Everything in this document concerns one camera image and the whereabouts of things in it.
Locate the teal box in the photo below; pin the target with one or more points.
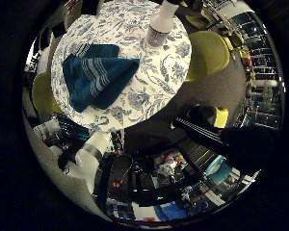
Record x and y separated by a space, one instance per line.
219 171

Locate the white spray bottle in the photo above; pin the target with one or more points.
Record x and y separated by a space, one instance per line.
159 27

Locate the yellow-green round chair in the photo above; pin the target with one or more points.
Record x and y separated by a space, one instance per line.
43 94
208 54

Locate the black stand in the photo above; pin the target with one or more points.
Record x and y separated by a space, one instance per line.
234 141

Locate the blue sheet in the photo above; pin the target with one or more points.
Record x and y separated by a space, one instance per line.
171 211

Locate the yellow foam block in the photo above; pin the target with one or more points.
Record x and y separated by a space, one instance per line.
221 117

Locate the blue striped cloth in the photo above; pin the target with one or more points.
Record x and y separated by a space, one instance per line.
96 77

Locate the blue floral white tablecloth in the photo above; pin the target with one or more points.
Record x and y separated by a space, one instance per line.
151 83

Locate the metal storage shelf rack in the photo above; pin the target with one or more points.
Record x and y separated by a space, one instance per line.
263 70

